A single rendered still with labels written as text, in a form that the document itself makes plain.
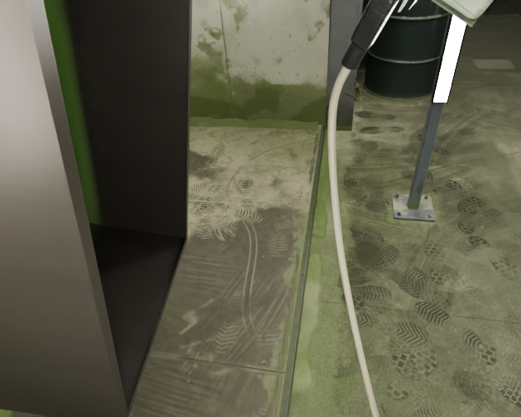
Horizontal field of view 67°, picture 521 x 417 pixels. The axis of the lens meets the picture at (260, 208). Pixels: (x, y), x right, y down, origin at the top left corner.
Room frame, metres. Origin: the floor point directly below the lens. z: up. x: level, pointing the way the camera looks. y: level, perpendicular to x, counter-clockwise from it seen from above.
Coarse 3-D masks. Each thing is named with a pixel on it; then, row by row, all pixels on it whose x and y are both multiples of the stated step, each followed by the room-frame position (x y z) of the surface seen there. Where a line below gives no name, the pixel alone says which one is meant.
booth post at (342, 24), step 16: (336, 0) 2.42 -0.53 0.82; (352, 0) 2.39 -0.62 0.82; (336, 16) 2.41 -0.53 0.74; (352, 16) 2.39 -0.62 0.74; (336, 32) 2.41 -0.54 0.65; (352, 32) 2.39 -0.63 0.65; (336, 48) 2.41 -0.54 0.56; (336, 64) 2.41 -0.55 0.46; (352, 80) 2.38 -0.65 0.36; (352, 96) 2.38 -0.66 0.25; (352, 112) 2.38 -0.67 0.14; (336, 128) 2.40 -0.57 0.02
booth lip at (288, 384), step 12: (324, 132) 2.33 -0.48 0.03; (312, 192) 1.69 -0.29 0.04; (312, 204) 1.59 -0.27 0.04; (312, 216) 1.49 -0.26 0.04; (312, 228) 1.42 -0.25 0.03; (300, 276) 1.11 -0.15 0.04; (300, 288) 1.05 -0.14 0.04; (300, 300) 0.98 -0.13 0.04; (300, 312) 0.93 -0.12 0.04; (288, 360) 0.73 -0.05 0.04; (288, 372) 0.69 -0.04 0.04; (288, 384) 0.64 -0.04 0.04; (288, 396) 0.60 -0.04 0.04; (288, 408) 0.57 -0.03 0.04
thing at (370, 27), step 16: (384, 0) 0.60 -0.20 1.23; (400, 0) 0.57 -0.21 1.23; (432, 0) 0.55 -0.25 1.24; (448, 0) 0.53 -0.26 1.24; (464, 0) 0.52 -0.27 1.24; (480, 0) 0.51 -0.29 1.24; (368, 16) 0.62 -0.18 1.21; (384, 16) 0.60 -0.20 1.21; (464, 16) 0.53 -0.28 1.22; (368, 32) 0.62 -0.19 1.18; (352, 48) 0.64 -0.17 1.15; (368, 48) 0.63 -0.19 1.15; (352, 64) 0.65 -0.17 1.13
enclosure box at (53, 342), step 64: (0, 0) 0.35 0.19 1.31; (64, 0) 0.99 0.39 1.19; (128, 0) 0.97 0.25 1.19; (0, 64) 0.36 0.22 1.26; (64, 64) 1.00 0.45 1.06; (128, 64) 0.97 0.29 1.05; (0, 128) 0.36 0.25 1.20; (64, 128) 0.37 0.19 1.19; (128, 128) 0.98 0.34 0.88; (0, 192) 0.37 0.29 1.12; (64, 192) 0.36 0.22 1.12; (128, 192) 0.99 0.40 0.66; (0, 256) 0.38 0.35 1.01; (64, 256) 0.36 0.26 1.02; (128, 256) 0.87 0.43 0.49; (0, 320) 0.39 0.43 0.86; (64, 320) 0.37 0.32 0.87; (128, 320) 0.65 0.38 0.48; (0, 384) 0.41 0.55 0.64; (64, 384) 0.39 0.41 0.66; (128, 384) 0.47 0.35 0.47
